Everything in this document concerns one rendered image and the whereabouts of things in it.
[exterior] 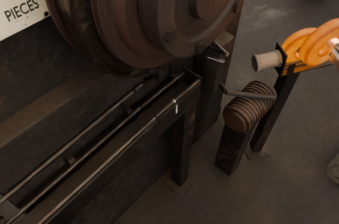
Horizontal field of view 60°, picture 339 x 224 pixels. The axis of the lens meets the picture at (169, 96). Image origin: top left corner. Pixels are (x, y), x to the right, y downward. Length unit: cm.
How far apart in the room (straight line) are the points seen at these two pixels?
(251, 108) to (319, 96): 94
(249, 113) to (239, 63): 96
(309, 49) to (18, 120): 76
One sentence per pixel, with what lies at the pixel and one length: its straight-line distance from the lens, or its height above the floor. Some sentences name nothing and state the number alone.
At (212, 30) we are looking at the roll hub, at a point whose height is 101.
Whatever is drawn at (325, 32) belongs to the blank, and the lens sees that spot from 91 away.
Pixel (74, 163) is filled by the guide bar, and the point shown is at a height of 69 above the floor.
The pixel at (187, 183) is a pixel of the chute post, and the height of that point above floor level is 1.
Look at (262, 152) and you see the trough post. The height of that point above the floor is 1.
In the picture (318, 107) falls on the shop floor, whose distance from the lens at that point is 195.
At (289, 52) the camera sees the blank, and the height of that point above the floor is 71.
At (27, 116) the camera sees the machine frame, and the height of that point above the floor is 87.
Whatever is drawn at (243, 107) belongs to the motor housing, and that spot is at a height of 53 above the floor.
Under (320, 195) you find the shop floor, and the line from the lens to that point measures 166.
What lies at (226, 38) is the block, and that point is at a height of 80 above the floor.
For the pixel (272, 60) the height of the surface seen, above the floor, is 69.
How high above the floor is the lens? 140
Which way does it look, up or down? 51 degrees down
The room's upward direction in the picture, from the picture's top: straight up
